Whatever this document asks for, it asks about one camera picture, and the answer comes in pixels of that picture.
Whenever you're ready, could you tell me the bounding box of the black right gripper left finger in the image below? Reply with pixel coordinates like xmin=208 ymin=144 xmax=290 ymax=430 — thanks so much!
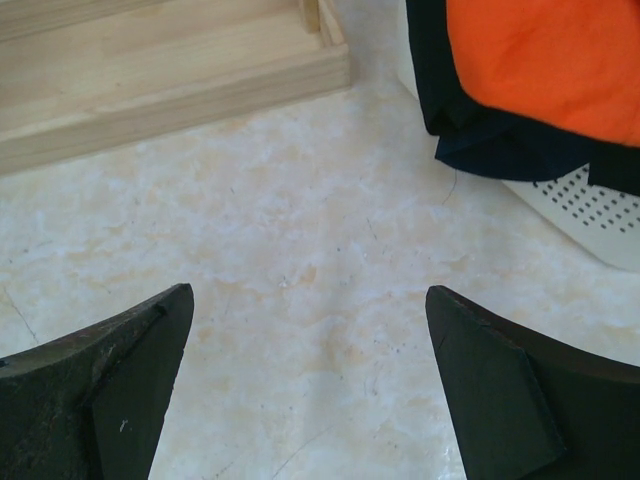
xmin=1 ymin=283 xmax=194 ymax=479

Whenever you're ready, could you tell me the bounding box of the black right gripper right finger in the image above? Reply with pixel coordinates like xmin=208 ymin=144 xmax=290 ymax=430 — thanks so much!
xmin=425 ymin=286 xmax=639 ymax=479

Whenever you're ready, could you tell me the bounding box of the navy t shirt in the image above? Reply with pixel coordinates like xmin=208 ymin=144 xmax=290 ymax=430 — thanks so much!
xmin=435 ymin=125 xmax=596 ymax=182

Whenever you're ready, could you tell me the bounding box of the black orange t shirt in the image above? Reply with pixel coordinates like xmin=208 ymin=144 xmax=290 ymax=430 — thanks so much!
xmin=402 ymin=1 xmax=639 ymax=195

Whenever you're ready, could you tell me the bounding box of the white laundry basket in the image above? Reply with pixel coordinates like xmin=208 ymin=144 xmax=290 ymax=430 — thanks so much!
xmin=397 ymin=1 xmax=639 ymax=271

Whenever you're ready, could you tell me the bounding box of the wooden clothes rack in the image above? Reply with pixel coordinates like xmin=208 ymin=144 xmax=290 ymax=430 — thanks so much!
xmin=1 ymin=1 xmax=351 ymax=174

